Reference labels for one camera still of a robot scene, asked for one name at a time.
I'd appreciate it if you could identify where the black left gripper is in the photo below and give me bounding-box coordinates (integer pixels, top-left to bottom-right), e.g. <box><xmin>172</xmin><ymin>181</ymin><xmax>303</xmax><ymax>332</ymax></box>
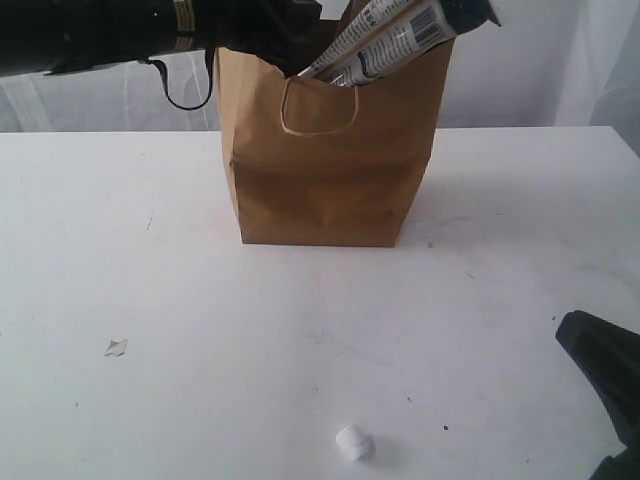
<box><xmin>194</xmin><ymin>0</ymin><xmax>326</xmax><ymax>76</ymax></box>

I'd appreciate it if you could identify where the long noodle package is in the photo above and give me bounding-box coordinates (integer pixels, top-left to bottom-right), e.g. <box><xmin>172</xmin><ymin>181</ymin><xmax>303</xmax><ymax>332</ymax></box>
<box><xmin>297</xmin><ymin>0</ymin><xmax>502</xmax><ymax>88</ymax></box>

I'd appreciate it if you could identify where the large brown paper bag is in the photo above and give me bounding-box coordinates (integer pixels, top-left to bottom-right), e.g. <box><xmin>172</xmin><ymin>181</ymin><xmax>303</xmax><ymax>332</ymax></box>
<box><xmin>213</xmin><ymin>43</ymin><xmax>453</xmax><ymax>247</ymax></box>

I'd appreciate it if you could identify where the white marshmallow lower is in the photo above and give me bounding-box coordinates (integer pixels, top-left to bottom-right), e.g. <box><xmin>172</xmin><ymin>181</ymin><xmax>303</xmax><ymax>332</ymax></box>
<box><xmin>335</xmin><ymin>425</ymin><xmax>374</xmax><ymax>462</ymax></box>

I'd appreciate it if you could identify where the torn paper scrap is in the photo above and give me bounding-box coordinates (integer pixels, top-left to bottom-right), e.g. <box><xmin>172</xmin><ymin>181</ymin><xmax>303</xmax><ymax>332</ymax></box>
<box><xmin>104</xmin><ymin>339</ymin><xmax>128</xmax><ymax>358</ymax></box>

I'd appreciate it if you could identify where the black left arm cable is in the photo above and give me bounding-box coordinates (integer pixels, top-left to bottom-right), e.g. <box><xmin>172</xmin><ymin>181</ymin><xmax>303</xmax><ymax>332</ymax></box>
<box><xmin>147</xmin><ymin>44</ymin><xmax>216</xmax><ymax>111</ymax></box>

